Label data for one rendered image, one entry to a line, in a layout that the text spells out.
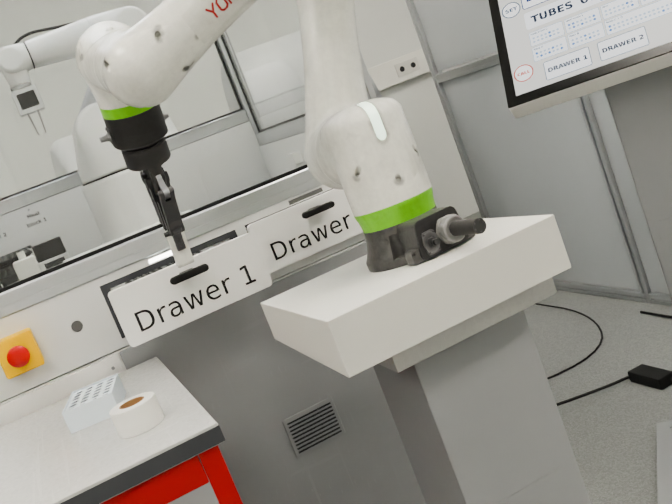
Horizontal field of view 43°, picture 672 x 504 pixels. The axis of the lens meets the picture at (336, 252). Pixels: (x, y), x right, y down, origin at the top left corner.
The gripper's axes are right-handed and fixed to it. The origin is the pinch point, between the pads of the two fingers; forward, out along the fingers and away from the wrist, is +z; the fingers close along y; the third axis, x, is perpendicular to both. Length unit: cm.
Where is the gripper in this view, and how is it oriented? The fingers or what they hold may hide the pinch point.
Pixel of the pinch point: (179, 247)
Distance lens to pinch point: 151.8
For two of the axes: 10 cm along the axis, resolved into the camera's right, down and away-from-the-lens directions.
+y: 4.4, 3.5, -8.3
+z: 2.1, 8.5, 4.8
